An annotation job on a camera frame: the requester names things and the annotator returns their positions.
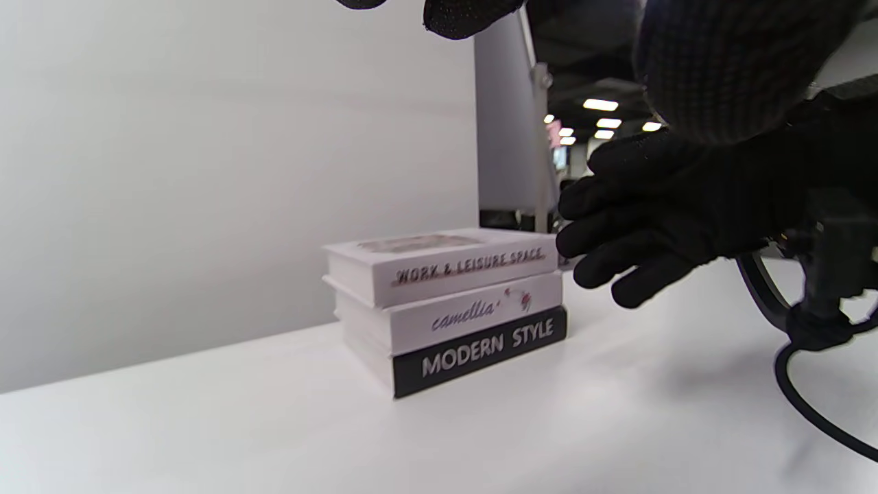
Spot person's left hand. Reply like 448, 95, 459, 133
336, 0, 868, 145

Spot person's right hand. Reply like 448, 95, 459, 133
556, 103, 820, 309

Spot white book black spine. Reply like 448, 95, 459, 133
343, 305, 569, 400

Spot white book floral label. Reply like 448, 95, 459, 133
334, 271, 565, 357

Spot white book red-lined spine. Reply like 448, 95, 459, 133
322, 228, 565, 309

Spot ceiling light panels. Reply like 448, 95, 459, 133
544, 98, 663, 146

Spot grey partition panel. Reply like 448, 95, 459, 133
475, 10, 549, 213

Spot white backdrop board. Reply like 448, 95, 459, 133
0, 0, 479, 392

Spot white metal support frame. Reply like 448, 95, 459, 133
518, 7, 560, 234

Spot black cable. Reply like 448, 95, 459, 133
775, 340, 878, 462

